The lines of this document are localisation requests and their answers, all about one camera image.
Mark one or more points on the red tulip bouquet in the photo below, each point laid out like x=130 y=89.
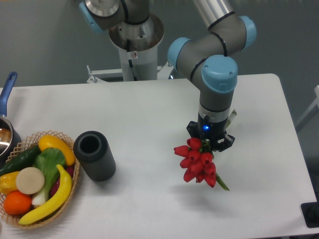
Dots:
x=198 y=155

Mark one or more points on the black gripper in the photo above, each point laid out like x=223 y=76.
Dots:
x=212 y=126

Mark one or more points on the black device at table edge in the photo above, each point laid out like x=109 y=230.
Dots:
x=311 y=214

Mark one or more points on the yellow banana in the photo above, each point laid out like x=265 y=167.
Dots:
x=54 y=203

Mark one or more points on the woven wicker basket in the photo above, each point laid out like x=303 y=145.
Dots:
x=22 y=146

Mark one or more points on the beige round disc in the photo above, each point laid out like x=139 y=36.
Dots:
x=29 y=180

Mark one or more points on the green cucumber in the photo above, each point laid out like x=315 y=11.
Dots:
x=21 y=161

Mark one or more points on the dark grey ribbed vase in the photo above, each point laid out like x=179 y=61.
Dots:
x=92 y=150

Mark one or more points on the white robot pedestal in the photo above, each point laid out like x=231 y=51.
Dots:
x=137 y=46

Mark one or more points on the green bok choy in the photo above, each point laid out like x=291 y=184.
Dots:
x=46 y=162

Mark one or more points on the blue handled saucepan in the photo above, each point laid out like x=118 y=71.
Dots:
x=9 y=138

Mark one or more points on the dark red vegetable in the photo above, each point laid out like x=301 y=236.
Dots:
x=70 y=171

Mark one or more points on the yellow bell pepper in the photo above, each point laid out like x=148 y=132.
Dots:
x=7 y=183

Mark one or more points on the white furniture piece right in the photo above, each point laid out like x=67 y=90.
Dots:
x=309 y=112

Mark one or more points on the orange fruit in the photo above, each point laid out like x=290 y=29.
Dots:
x=17 y=203

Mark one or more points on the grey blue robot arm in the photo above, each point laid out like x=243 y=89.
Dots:
x=206 y=63

